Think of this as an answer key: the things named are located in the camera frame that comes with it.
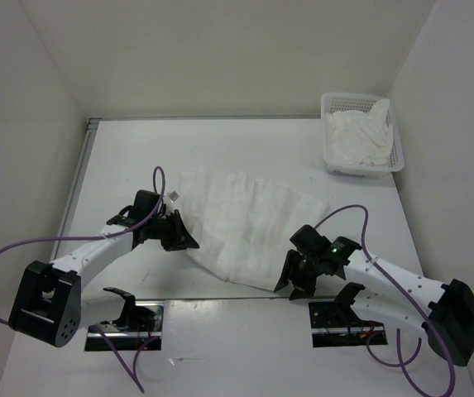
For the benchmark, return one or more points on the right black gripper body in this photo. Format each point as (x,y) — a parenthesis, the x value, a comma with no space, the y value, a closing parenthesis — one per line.
(308,269)

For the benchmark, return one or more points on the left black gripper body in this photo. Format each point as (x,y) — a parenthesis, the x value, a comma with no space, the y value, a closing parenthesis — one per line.
(160,227)

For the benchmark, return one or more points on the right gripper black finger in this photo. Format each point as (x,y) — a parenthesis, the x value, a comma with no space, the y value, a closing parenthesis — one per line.
(291,264)
(303,289)

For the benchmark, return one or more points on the white pleated skirt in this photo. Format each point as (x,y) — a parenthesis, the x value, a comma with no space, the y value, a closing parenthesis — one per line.
(243,224)

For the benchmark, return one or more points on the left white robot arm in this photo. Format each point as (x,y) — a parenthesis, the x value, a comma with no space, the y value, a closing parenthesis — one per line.
(49,305)

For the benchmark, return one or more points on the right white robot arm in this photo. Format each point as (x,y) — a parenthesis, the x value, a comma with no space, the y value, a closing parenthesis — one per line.
(441,314)

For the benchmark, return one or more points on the white skirts in basket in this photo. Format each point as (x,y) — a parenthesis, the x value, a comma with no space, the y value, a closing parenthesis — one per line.
(361,138)

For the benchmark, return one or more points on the white perforated plastic basket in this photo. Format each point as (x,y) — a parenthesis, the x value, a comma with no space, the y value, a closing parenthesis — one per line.
(332,102)

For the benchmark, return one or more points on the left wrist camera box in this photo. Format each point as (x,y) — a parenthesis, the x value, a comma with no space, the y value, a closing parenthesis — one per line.
(173,196)

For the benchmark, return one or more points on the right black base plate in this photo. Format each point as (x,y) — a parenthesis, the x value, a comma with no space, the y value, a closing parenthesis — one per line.
(332,326)

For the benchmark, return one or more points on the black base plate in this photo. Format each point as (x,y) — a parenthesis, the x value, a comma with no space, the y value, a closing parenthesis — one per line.
(145,326)
(332,326)

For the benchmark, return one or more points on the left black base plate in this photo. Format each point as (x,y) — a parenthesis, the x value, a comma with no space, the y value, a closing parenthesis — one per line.
(145,326)

